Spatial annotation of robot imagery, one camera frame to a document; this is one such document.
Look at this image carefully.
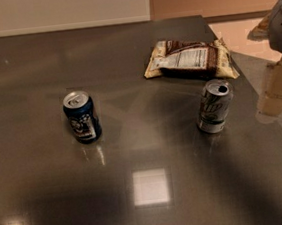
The silver 7up can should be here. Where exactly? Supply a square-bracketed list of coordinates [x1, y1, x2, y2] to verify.
[197, 79, 234, 134]

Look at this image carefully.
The blue pepsi can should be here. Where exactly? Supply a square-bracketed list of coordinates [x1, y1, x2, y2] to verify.
[63, 90, 102, 144]

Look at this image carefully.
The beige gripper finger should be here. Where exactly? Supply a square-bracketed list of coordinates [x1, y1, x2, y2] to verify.
[257, 58, 282, 117]

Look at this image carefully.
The brown white snack bag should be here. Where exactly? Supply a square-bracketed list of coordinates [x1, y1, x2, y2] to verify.
[144, 39, 240, 79]

